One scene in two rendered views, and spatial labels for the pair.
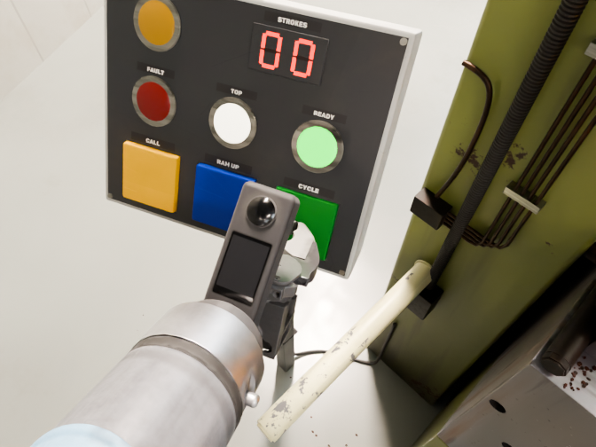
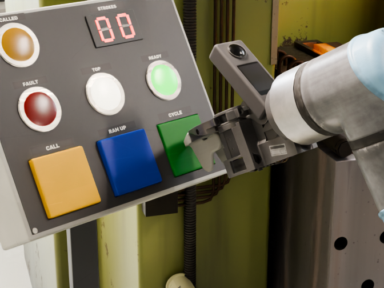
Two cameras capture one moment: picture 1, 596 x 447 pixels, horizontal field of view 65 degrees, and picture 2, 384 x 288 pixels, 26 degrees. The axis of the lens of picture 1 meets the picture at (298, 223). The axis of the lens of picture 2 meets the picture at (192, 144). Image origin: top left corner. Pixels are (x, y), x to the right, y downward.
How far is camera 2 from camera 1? 97 cm
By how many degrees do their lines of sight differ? 59
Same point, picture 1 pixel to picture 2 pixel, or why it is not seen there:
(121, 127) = (19, 150)
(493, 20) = not seen: hidden behind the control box
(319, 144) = (165, 75)
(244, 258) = (254, 73)
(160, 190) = (82, 184)
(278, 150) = (143, 97)
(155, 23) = (19, 44)
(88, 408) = (340, 49)
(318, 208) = (190, 123)
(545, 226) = not seen: hidden behind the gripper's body
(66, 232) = not seen: outside the picture
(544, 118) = (203, 54)
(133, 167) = (50, 178)
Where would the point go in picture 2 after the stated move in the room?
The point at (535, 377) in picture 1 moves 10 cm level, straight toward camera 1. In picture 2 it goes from (344, 169) to (358, 194)
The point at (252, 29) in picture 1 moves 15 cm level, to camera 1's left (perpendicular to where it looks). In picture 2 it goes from (85, 22) to (14, 44)
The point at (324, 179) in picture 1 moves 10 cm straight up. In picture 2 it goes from (179, 101) to (179, 30)
